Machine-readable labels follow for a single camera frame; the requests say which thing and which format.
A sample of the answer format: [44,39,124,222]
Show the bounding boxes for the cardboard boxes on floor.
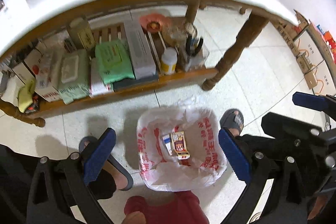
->
[272,11,335,96]

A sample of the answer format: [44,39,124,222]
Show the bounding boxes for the white red trash bag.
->
[136,102,227,192]

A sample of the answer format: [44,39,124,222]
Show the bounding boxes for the grey slipper foot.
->
[220,109,244,137]
[79,136,133,191]

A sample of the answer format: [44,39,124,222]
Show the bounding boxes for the white pill bottle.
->
[161,47,178,75]

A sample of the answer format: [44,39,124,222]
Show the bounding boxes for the clear plastic container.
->
[166,22,210,72]

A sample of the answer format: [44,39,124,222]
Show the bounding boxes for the right grey slipper foot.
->
[220,109,244,137]

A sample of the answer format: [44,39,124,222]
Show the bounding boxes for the baby wipes pack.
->
[58,49,90,105]

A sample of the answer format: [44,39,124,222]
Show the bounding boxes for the green wipes pack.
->
[95,39,135,85]

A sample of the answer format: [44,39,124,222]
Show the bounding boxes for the white blue medicine box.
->
[162,134,173,156]

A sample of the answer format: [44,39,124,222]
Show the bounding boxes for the left grey slipper foot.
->
[79,136,133,191]

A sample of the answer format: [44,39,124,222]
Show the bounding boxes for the red gold cigarette pack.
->
[171,131,190,160]

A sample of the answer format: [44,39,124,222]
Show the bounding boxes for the long white box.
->
[123,20,157,80]

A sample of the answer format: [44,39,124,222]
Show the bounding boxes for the yellow green tall box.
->
[67,16,96,52]

